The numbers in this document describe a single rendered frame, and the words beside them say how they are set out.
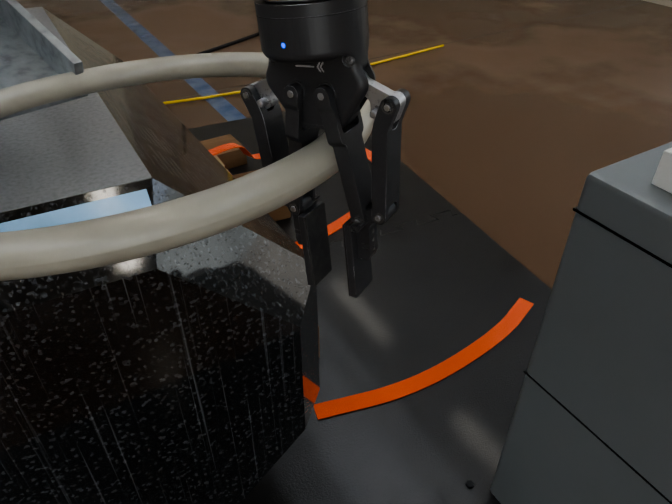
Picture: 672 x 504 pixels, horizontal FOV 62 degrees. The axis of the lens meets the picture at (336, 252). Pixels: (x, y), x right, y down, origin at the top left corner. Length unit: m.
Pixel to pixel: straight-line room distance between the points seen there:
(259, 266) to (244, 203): 0.49
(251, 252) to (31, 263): 0.51
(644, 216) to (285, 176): 0.52
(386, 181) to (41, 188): 0.51
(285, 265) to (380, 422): 0.64
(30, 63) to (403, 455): 1.06
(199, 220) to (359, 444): 1.08
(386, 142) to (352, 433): 1.08
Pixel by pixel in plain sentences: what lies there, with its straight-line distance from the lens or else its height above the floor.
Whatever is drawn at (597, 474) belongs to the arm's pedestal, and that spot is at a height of 0.33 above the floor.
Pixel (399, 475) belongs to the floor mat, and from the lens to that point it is 1.35.
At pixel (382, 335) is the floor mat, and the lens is 1.61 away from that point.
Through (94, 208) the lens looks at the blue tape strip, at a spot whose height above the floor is 0.79.
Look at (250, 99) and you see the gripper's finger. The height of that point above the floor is 1.00.
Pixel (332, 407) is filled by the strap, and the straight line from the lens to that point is 1.44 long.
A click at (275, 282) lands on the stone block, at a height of 0.60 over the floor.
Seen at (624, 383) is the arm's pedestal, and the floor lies 0.53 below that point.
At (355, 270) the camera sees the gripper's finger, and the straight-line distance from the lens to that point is 0.46.
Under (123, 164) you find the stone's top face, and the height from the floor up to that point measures 0.80.
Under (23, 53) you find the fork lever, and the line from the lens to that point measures 0.91.
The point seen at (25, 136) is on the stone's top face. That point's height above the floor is 0.80.
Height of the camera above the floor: 1.17
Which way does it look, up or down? 37 degrees down
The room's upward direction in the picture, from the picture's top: straight up
